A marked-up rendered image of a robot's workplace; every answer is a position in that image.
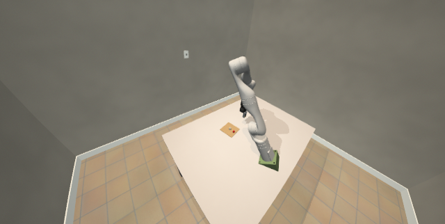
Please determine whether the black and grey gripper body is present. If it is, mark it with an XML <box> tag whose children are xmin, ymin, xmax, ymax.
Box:
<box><xmin>239</xmin><ymin>102</ymin><xmax>247</xmax><ymax>113</ymax></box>

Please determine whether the tan flat mat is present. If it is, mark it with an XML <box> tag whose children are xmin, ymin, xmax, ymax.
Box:
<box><xmin>220</xmin><ymin>122</ymin><xmax>239</xmax><ymax>137</ymax></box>

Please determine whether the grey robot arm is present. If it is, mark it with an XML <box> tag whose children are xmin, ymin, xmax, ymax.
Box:
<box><xmin>229</xmin><ymin>56</ymin><xmax>275</xmax><ymax>161</ymax></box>

